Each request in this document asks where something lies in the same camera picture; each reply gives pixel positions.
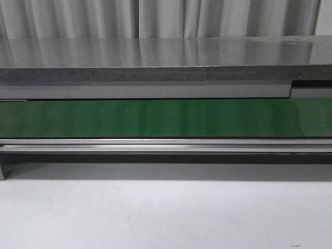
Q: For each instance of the green conveyor belt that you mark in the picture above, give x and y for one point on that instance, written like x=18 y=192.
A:
x=167 y=118

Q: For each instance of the grey stone slab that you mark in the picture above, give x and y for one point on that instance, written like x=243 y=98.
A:
x=166 y=59

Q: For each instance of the white pleated curtain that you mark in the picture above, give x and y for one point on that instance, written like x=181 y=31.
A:
x=163 y=19

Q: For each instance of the grey rear conveyor guard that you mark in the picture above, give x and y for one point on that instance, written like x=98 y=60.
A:
x=209 y=89

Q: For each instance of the grey conveyor support leg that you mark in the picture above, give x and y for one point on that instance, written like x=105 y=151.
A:
x=5 y=166

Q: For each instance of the aluminium front conveyor rail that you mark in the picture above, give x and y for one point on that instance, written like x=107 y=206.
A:
x=163 y=145

